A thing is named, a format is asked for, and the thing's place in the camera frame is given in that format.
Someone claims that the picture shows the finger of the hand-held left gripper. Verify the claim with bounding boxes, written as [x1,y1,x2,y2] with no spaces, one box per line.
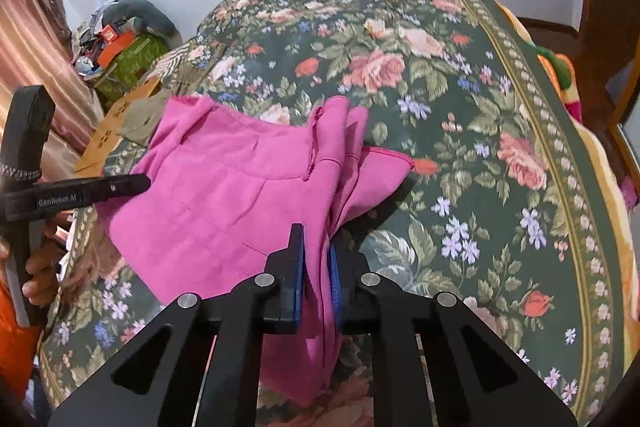
[80,173,152,208]

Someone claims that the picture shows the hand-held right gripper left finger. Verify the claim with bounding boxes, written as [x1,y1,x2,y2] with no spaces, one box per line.
[47,223,306,427]

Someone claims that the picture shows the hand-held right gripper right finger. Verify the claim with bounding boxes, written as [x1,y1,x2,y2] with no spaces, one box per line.
[327,241,591,427]

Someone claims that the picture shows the pink pants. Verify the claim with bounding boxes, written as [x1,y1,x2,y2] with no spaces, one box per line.
[102,94,416,408]

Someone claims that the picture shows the person's left hand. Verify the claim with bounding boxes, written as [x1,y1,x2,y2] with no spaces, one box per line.
[23,251,62,308]

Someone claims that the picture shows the wooden folding table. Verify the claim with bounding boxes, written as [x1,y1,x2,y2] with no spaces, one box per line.
[74,77,166,175]

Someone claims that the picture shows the olive green cloth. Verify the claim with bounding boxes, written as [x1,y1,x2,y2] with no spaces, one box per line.
[117,89,173,148]

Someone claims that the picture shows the pink curtain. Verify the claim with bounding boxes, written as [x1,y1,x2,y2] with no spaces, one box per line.
[0,0,108,168]

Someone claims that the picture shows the pile of clothes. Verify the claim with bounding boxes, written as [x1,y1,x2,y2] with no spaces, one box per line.
[72,0,131,80]

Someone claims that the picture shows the green bag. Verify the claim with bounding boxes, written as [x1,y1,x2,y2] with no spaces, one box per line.
[95,32,168,108]

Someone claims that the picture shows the orange box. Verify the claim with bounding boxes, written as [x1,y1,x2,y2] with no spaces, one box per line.
[97,29,137,62]

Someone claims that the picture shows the striped blanket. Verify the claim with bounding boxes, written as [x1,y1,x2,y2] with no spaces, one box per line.
[142,44,201,82]

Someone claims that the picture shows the grey plush toy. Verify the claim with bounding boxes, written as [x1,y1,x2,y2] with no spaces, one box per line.
[102,0,177,38]

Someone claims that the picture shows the floral bedspread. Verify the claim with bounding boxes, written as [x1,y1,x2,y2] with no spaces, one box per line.
[37,0,631,427]

